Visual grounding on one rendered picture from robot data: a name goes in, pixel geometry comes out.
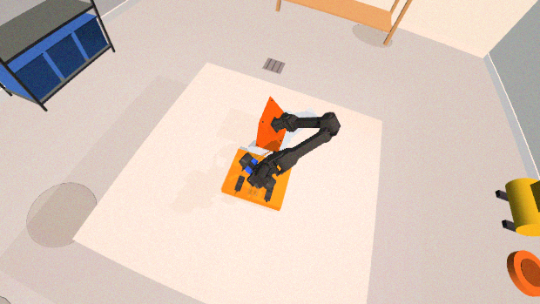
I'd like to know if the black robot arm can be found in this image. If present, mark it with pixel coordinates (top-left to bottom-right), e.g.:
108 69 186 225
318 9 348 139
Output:
246 111 341 189

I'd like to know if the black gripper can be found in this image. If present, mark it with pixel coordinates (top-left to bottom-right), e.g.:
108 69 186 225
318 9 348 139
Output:
239 152 277 192

